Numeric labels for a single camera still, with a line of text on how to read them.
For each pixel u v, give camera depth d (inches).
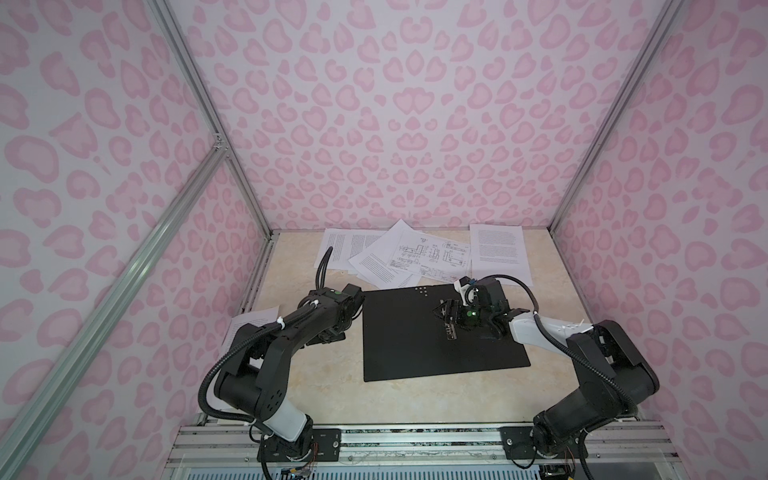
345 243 46.2
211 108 33.2
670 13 27.3
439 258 43.5
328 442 28.9
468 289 32.3
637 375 17.9
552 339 19.7
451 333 36.4
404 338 36.1
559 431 24.0
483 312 30.3
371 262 43.6
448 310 32.1
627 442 30.0
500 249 45.1
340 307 25.2
